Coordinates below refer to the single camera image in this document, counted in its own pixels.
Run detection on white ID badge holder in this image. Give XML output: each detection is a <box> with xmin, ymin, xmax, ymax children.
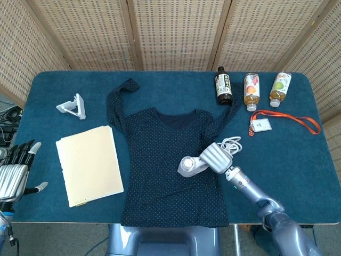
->
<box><xmin>251</xmin><ymin>119</ymin><xmax>273</xmax><ymax>132</ymax></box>

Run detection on orange lanyard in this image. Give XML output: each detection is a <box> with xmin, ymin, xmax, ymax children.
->
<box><xmin>249</xmin><ymin>109</ymin><xmax>321</xmax><ymax>137</ymax></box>

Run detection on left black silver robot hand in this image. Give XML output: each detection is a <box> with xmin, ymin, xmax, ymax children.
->
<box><xmin>0</xmin><ymin>139</ymin><xmax>49</xmax><ymax>203</ymax></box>

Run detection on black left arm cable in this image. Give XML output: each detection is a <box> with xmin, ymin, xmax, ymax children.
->
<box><xmin>7</xmin><ymin>223</ymin><xmax>21</xmax><ymax>256</ymax></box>

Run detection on green apple label tea bottle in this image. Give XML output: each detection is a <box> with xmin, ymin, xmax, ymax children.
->
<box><xmin>269</xmin><ymin>71</ymin><xmax>293</xmax><ymax>108</ymax></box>

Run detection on dark brown drink bottle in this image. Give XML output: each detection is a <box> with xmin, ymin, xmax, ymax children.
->
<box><xmin>214</xmin><ymin>66</ymin><xmax>233</xmax><ymax>106</ymax></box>

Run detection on white folding phone stand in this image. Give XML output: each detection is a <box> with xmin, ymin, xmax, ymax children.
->
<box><xmin>55</xmin><ymin>93</ymin><xmax>87</xmax><ymax>120</ymax></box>

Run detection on woven bamboo folding screen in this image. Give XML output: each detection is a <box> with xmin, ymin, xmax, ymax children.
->
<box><xmin>0</xmin><ymin>0</ymin><xmax>341</xmax><ymax>125</ymax></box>

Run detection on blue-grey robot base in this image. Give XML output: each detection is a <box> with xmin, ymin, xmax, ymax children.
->
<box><xmin>105</xmin><ymin>223</ymin><xmax>222</xmax><ymax>256</ymax></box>

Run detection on cream paper folder stack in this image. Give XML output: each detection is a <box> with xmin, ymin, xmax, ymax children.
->
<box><xmin>55</xmin><ymin>125</ymin><xmax>125</xmax><ymax>208</ymax></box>

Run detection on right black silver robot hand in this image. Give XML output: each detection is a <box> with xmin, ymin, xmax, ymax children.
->
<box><xmin>199</xmin><ymin>142</ymin><xmax>234</xmax><ymax>174</ymax></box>

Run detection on navy polka dot shirt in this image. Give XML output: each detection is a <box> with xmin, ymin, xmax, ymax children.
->
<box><xmin>105</xmin><ymin>77</ymin><xmax>243</xmax><ymax>229</ymax></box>

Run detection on white cable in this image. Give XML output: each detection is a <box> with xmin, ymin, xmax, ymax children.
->
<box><xmin>217</xmin><ymin>136</ymin><xmax>243</xmax><ymax>155</ymax></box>

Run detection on peach label tea bottle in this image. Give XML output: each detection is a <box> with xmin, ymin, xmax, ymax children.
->
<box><xmin>243</xmin><ymin>73</ymin><xmax>261</xmax><ymax>112</ymax></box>

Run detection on black floor cables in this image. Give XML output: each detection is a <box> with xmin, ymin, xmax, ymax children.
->
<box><xmin>0</xmin><ymin>105</ymin><xmax>23</xmax><ymax>147</ymax></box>

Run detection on blue felt table cover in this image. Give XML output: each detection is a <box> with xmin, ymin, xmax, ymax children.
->
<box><xmin>5</xmin><ymin>70</ymin><xmax>332</xmax><ymax>225</ymax></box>

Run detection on white table leg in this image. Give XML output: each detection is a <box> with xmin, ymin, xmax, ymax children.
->
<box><xmin>233</xmin><ymin>224</ymin><xmax>240</xmax><ymax>256</ymax></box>

